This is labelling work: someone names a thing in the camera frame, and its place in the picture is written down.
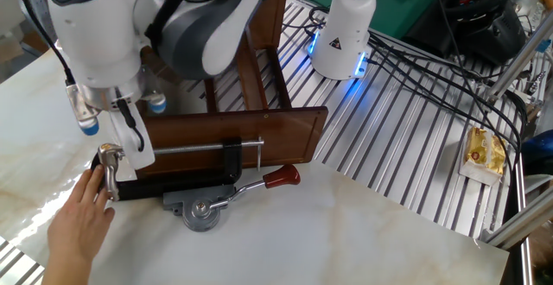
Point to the person's forearm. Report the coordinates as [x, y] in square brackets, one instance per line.
[65, 274]

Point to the dark blue object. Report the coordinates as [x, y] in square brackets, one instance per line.
[538, 151]

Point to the aluminium frame post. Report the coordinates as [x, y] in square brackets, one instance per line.
[518, 60]
[518, 224]

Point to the grey crank with red knob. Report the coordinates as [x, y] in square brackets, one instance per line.
[201, 209]

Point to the yellow snack packet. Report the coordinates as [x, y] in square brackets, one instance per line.
[484, 155]

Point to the marble pattern mat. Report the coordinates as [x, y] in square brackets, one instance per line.
[302, 242]

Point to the black steering wheel controller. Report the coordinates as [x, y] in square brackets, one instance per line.
[475, 21]

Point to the brown wooden cabinet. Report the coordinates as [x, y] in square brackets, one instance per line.
[259, 134]

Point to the person's hand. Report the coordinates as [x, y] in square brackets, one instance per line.
[78, 224]

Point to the green mat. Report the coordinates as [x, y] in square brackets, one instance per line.
[402, 13]

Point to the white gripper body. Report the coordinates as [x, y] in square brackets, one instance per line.
[131, 142]

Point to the black C-clamp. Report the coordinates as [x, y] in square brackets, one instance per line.
[173, 185]

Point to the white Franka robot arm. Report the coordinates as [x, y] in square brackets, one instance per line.
[99, 26]

